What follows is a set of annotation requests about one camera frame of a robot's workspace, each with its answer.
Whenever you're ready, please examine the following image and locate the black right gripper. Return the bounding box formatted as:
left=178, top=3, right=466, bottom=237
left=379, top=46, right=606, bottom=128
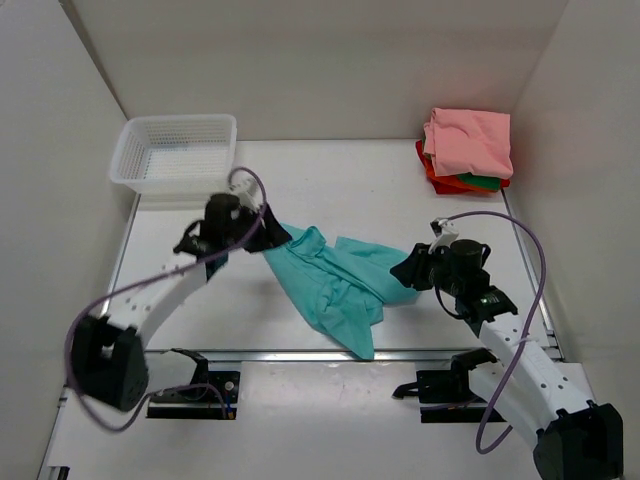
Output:
left=390, top=243, right=462, bottom=297

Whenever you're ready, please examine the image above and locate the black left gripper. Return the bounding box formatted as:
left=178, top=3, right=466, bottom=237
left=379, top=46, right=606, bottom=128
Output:
left=228, top=201, right=294, bottom=252

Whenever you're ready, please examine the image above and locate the teal t shirt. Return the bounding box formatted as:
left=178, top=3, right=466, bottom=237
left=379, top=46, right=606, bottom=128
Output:
left=262, top=224, right=420, bottom=360

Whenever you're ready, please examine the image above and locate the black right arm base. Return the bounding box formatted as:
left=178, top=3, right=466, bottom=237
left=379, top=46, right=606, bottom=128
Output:
left=392, top=348, right=497, bottom=424

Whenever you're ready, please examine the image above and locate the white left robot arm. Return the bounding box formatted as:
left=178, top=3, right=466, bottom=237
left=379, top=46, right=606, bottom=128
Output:
left=65, top=193, right=291, bottom=412

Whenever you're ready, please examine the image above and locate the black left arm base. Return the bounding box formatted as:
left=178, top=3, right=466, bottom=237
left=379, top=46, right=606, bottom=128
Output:
left=146, top=348, right=241, bottom=421

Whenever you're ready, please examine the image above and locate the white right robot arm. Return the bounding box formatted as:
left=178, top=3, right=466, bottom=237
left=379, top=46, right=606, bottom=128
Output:
left=390, top=240, right=624, bottom=479

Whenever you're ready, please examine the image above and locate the red folded t shirt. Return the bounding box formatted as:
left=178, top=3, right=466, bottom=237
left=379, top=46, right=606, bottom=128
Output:
left=415, top=140, right=496, bottom=195

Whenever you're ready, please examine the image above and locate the white plastic basket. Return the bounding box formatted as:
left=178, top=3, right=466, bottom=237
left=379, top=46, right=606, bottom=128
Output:
left=109, top=114, right=237, bottom=197

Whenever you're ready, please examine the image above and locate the green folded t shirt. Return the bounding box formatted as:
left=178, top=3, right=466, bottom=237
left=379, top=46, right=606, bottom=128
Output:
left=455, top=173, right=510, bottom=192

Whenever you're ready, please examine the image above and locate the pink folded t shirt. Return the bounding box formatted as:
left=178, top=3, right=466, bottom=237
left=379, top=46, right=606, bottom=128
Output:
left=423, top=108, right=514, bottom=180

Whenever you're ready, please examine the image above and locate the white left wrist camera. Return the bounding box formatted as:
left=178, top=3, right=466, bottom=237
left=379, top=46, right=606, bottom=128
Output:
left=229, top=178, right=261, bottom=212

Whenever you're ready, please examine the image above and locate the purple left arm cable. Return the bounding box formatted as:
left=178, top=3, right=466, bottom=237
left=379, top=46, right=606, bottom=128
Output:
left=63, top=166, right=269, bottom=433

